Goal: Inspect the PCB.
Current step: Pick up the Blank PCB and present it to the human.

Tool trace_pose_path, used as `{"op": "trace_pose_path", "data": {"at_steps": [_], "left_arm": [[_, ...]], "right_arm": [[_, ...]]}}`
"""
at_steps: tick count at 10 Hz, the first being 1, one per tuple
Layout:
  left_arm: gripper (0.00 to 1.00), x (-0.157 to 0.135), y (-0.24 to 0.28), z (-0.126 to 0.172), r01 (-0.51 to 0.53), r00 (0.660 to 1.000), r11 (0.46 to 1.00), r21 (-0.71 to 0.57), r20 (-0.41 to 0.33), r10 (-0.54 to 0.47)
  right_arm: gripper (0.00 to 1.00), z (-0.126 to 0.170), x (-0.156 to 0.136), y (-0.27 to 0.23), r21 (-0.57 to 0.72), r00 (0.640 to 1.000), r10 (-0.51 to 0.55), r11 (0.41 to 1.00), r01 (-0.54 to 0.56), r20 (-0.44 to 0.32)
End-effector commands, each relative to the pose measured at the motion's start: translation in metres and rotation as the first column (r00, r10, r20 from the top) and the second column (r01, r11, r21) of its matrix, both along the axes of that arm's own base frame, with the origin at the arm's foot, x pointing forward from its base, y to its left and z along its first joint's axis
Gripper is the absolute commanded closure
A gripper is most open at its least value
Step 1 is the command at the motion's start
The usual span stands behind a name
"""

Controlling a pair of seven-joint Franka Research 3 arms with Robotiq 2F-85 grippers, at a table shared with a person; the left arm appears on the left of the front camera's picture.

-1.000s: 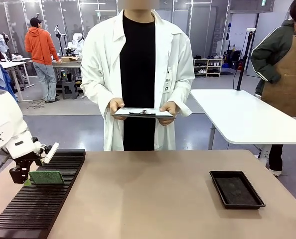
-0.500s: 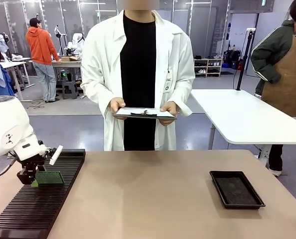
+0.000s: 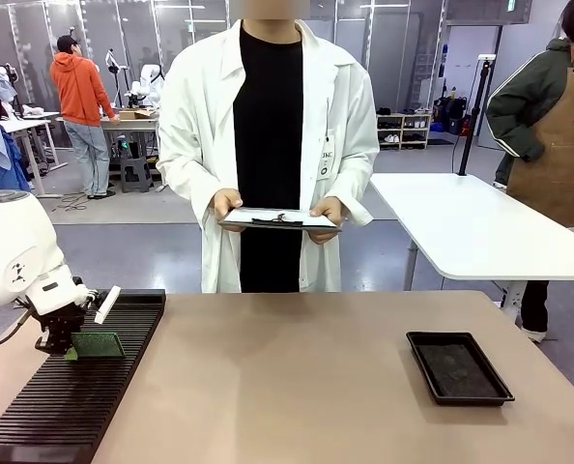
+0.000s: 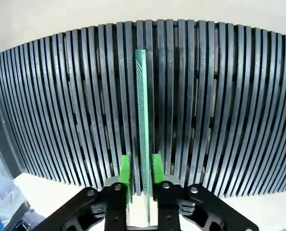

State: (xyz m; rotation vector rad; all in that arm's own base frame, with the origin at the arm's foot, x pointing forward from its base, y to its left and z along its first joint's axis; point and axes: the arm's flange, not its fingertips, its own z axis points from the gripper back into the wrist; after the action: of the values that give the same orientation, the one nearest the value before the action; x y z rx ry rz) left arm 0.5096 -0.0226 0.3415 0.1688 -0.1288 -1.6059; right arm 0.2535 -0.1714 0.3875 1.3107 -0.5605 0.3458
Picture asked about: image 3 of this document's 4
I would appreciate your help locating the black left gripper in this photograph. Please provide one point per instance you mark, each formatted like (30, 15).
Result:
(62, 323)

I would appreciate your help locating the green PCB board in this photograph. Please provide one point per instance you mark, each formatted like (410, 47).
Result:
(98, 345)

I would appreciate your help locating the grey clipboard with paper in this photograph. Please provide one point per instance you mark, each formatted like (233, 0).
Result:
(248, 217)

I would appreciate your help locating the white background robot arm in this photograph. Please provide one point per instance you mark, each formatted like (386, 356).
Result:
(148, 82)

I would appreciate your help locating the person's left forearm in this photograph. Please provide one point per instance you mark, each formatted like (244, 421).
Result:
(359, 188)

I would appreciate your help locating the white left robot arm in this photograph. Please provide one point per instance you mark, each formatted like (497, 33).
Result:
(11, 241)

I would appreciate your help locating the person's right forearm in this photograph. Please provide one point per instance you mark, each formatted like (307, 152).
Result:
(185, 183)

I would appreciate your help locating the black slotted PCB rack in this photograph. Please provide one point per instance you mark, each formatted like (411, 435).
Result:
(74, 386)

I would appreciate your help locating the person's right hand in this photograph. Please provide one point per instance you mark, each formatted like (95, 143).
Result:
(226, 203)

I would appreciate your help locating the person's left hand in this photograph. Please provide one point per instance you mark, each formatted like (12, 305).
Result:
(328, 212)

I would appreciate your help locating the black plastic tray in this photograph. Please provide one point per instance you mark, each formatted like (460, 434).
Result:
(502, 394)

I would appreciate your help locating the white rounded table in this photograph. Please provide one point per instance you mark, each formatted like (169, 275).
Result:
(475, 222)

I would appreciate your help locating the grey step stool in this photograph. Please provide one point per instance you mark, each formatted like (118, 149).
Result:
(135, 175)

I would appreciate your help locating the white background side table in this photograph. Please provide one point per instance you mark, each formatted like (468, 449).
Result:
(26, 125)

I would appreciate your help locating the white background workbench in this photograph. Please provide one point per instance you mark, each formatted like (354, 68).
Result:
(132, 123)

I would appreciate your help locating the flat cardboard box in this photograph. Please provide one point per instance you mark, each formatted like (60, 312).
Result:
(139, 114)

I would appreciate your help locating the person in brown apron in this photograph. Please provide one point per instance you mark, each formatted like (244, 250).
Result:
(553, 121)

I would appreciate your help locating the person in orange hoodie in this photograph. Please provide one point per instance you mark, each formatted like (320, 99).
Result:
(77, 92)

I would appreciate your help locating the black bags pile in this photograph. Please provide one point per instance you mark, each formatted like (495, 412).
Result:
(453, 116)

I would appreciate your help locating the wooden shoe rack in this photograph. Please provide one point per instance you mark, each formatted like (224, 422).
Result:
(405, 130)

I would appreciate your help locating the person in white lab coat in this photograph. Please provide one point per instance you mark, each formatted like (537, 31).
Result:
(267, 121)

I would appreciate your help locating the white name badge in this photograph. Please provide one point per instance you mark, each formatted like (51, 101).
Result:
(325, 159)

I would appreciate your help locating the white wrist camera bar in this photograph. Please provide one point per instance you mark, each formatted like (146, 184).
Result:
(107, 304)

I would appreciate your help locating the black camera pole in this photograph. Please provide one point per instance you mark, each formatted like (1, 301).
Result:
(475, 116)

